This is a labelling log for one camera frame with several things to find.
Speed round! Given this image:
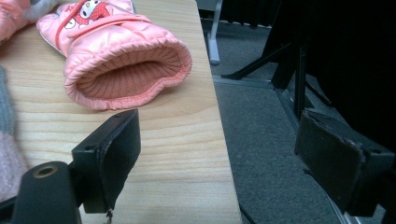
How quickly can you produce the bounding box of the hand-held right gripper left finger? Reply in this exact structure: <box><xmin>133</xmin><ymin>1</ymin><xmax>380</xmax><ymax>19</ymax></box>
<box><xmin>71</xmin><ymin>108</ymin><xmax>142</xmax><ymax>216</ymax></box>

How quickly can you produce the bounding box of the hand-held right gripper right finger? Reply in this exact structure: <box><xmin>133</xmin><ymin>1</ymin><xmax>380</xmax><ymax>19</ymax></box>
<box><xmin>294</xmin><ymin>109</ymin><xmax>396</xmax><ymax>217</ymax></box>

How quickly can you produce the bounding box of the grey and pink knit glove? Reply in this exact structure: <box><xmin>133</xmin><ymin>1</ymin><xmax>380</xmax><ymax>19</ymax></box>
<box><xmin>0</xmin><ymin>65</ymin><xmax>29</xmax><ymax>203</ymax></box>

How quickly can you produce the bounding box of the pink padded glove cartoon print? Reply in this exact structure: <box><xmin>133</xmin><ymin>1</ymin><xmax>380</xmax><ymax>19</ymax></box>
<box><xmin>35</xmin><ymin>0</ymin><xmax>193</xmax><ymax>112</ymax></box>

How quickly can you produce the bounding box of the pink glove with grey palm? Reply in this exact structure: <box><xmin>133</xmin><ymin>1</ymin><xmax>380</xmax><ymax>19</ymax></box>
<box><xmin>0</xmin><ymin>0</ymin><xmax>60</xmax><ymax>43</ymax></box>

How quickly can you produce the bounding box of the black tripod stand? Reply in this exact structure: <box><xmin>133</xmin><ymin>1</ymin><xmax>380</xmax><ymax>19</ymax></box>
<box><xmin>221</xmin><ymin>31</ymin><xmax>334</xmax><ymax>120</ymax></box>

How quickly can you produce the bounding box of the dark curtain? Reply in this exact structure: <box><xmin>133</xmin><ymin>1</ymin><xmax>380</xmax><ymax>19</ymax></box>
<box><xmin>270</xmin><ymin>0</ymin><xmax>396</xmax><ymax>153</ymax></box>

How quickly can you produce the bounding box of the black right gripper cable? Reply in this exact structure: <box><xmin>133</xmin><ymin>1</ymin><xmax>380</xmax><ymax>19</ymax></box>
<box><xmin>238</xmin><ymin>203</ymin><xmax>257</xmax><ymax>224</ymax></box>

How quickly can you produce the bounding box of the white metal desk frame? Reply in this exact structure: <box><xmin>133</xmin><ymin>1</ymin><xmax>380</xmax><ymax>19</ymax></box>
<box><xmin>195</xmin><ymin>0</ymin><xmax>224</xmax><ymax>66</ymax></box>

